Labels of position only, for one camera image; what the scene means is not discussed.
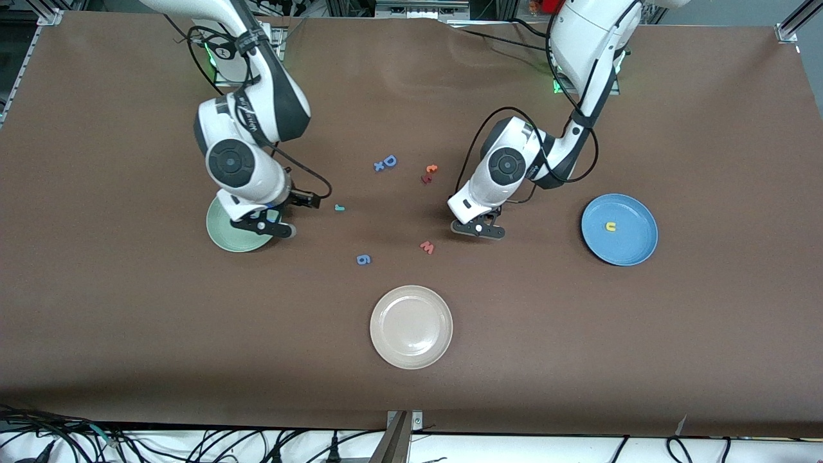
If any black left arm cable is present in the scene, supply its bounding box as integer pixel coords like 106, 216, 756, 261
455, 106, 599, 205

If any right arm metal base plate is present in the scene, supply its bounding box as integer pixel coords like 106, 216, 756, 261
213, 26, 287, 87

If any teal floor cable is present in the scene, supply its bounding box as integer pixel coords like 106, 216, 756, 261
82, 421, 122, 446

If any beige plate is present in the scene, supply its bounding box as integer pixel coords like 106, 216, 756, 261
370, 285, 453, 370

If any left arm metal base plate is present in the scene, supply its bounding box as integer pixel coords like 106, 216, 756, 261
552, 32, 622, 96

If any aluminium table side rail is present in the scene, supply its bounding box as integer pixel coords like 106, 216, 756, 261
0, 24, 43, 126

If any looped black floor cable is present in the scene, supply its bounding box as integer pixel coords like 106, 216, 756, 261
665, 436, 694, 463

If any metal table edge bracket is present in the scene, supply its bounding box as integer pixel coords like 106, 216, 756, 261
369, 410, 424, 463

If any blue plate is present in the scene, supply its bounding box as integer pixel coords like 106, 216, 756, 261
581, 194, 658, 267

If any grey metal frame bar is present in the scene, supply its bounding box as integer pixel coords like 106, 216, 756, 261
376, 0, 470, 19

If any pale green plate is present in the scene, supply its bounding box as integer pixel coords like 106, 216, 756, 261
206, 193, 278, 253

